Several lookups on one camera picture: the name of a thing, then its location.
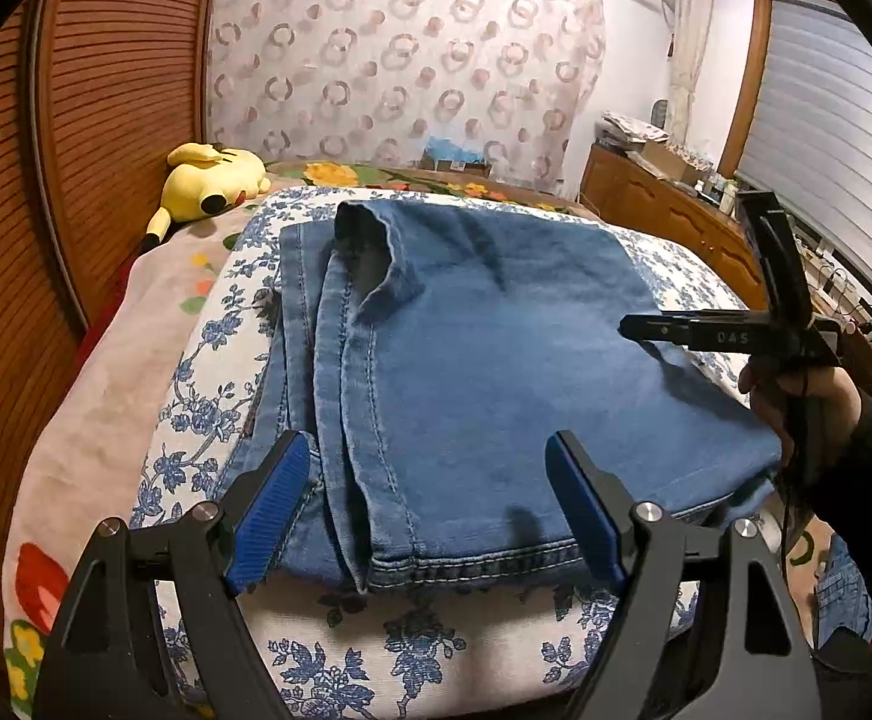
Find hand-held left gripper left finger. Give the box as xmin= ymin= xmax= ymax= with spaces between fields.
xmin=11 ymin=431 xmax=313 ymax=720

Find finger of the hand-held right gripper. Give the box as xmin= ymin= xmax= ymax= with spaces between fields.
xmin=619 ymin=313 xmax=699 ymax=350

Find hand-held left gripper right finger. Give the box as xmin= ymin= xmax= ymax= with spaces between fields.
xmin=544 ymin=431 xmax=816 ymax=720

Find blue denim pants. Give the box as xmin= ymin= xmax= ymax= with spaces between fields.
xmin=244 ymin=195 xmax=782 ymax=593

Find person's right forearm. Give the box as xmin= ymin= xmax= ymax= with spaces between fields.
xmin=788 ymin=390 xmax=872 ymax=646

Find person's right hand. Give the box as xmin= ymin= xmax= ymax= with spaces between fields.
xmin=736 ymin=364 xmax=866 ymax=496

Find wooden dresser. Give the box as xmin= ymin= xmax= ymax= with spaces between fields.
xmin=580 ymin=144 xmax=872 ymax=421

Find grey window blind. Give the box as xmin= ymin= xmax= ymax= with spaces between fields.
xmin=736 ymin=0 xmax=872 ymax=293

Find open cardboard box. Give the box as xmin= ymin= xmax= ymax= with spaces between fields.
xmin=642 ymin=141 xmax=699 ymax=181

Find white blue floral cushion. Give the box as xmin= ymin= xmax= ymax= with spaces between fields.
xmin=128 ymin=184 xmax=782 ymax=720

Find stack of newspapers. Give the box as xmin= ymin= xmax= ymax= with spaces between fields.
xmin=599 ymin=111 xmax=671 ymax=147

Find floral plush blanket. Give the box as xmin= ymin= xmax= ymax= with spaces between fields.
xmin=1 ymin=157 xmax=819 ymax=706

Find cream window curtain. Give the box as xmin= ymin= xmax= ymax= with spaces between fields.
xmin=668 ymin=0 xmax=718 ymax=166

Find cardboard box with blue cloth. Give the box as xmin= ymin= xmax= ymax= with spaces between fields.
xmin=419 ymin=136 xmax=493 ymax=179

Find person's denim-clad leg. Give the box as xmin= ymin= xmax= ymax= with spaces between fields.
xmin=811 ymin=532 xmax=872 ymax=653

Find yellow plush toy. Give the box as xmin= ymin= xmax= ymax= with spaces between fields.
xmin=142 ymin=141 xmax=273 ymax=252

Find circle patterned sheer curtain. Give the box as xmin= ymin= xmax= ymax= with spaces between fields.
xmin=206 ymin=0 xmax=606 ymax=192

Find wooden louvered wardrobe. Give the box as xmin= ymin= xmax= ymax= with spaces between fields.
xmin=0 ymin=0 xmax=221 ymax=616

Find wooden window frame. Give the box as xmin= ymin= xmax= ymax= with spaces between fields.
xmin=717 ymin=0 xmax=872 ymax=301

